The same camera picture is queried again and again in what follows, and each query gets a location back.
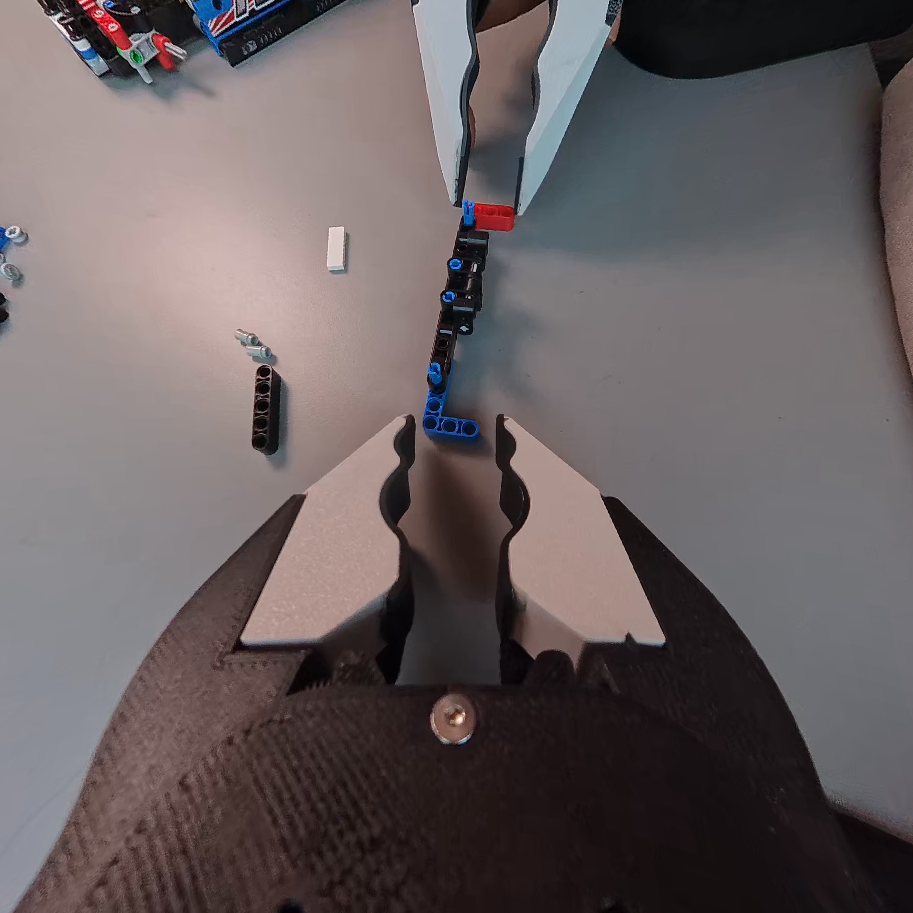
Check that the black beam assembly blue pins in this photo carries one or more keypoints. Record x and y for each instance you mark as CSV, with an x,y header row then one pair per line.
x,y
463,285

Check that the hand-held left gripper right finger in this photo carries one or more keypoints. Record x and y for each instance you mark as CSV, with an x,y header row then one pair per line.
x,y
578,563

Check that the black five-hole beam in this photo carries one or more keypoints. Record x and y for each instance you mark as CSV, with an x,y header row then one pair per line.
x,y
266,410

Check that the short white tile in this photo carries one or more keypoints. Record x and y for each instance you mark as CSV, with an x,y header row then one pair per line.
x,y
337,249

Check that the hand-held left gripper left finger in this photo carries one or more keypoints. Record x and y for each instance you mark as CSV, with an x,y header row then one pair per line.
x,y
328,563

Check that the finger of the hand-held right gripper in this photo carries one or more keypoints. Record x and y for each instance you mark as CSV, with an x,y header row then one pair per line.
x,y
442,71
570,57

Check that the person's right hand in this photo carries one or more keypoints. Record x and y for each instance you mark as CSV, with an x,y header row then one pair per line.
x,y
513,13

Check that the small grey pin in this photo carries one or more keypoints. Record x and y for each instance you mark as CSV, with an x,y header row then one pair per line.
x,y
260,351
246,335

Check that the black padded armrest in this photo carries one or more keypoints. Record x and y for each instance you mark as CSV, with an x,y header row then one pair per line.
x,y
749,35

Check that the toy race car model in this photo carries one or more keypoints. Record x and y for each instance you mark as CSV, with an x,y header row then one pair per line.
x,y
142,28

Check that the pile of mixed small bricks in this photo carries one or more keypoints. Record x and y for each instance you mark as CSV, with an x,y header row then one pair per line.
x,y
11,249

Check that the person's beige hoodie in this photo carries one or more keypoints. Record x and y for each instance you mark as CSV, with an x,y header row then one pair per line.
x,y
900,214

